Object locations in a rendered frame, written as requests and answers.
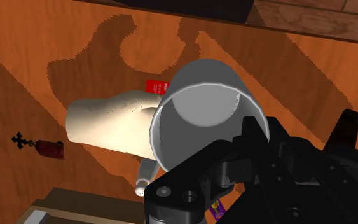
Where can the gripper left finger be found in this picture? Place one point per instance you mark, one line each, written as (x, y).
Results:
(178, 189)

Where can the brown wooden table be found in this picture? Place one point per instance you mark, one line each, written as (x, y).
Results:
(26, 46)

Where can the cream vase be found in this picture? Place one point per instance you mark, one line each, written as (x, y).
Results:
(104, 124)

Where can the grey cup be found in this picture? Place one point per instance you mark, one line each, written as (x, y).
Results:
(203, 74)

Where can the dark red tag black cross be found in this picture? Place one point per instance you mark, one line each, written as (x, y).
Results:
(50, 149)

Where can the grey shaker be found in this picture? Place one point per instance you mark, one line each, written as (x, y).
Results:
(146, 173)

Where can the small red box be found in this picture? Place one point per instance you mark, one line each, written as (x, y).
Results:
(155, 86)

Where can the purple packet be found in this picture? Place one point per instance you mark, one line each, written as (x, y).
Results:
(217, 209)

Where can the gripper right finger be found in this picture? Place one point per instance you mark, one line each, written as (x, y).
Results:
(349, 133)

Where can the brown flat box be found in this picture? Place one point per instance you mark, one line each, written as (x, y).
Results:
(88, 204)

